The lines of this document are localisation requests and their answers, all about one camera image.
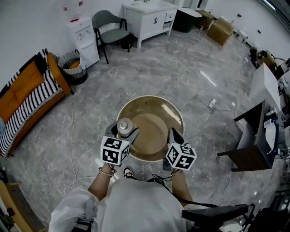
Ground dark green bin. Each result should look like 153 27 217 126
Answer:
172 7 203 33

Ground wooden shelf frame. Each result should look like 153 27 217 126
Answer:
0 180 28 232

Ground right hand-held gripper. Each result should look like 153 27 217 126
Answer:
162 127 197 172

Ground small cardboard box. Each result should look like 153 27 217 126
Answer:
195 9 215 30

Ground large cardboard box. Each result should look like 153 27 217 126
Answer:
206 17 235 46

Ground clear water bottle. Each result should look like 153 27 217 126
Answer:
62 0 83 22

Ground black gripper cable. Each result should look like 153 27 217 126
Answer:
151 173 219 208

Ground black white striped blanket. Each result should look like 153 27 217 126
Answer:
0 48 64 157

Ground round glass table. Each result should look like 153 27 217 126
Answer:
116 95 185 162

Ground white woven basket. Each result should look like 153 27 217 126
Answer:
57 50 82 76

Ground person's left forearm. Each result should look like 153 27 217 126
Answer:
87 162 119 201

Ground person's right forearm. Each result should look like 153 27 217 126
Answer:
170 169 193 207

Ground white sink cabinet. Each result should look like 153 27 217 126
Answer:
122 0 179 49

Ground white power strip cable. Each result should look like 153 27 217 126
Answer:
185 85 241 141

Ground gold bracelet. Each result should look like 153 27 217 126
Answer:
98 167 114 177

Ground dark desk grey panel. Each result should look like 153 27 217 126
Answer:
217 100 280 172

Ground white projector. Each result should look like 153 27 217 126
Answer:
263 118 281 155

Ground black flat stand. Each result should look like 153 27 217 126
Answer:
181 203 250 224

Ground white floor cable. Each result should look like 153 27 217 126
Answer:
66 90 96 191

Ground orange sofa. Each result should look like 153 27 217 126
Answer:
0 48 74 157

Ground white water dispenser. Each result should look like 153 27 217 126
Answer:
66 16 101 68

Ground dark grey basket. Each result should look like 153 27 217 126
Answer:
68 67 89 86

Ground orange cushion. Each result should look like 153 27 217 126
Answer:
13 60 45 102
0 82 18 110

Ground person's patterned shoe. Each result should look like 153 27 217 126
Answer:
122 166 135 180

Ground grey chair black legs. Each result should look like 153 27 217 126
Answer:
91 9 135 65

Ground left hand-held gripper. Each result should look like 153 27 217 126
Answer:
100 121 140 167

